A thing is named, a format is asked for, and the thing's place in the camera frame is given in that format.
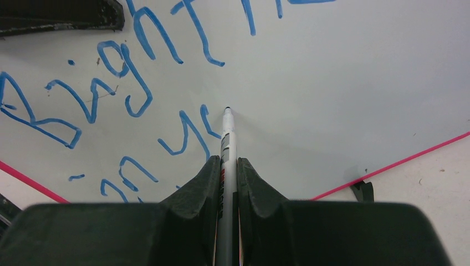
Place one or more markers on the pink framed whiteboard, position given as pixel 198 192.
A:
pixel 321 92

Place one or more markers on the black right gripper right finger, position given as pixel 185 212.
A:
pixel 280 231

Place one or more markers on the black table front rail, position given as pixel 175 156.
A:
pixel 8 213

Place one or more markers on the white whiteboard marker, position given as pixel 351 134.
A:
pixel 227 237

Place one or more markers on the black clip near corner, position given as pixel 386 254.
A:
pixel 363 191

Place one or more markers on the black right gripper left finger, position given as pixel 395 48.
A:
pixel 180 230

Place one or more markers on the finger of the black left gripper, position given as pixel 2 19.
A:
pixel 34 16

